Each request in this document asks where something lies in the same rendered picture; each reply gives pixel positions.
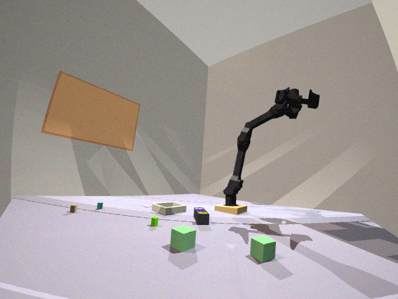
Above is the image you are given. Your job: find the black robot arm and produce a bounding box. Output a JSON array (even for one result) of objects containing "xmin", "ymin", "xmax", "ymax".
[{"xmin": 223, "ymin": 100, "xmax": 303, "ymax": 207}]

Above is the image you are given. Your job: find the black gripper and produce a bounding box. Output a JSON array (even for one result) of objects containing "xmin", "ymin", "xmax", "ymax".
[{"xmin": 274, "ymin": 87, "xmax": 320, "ymax": 109}]

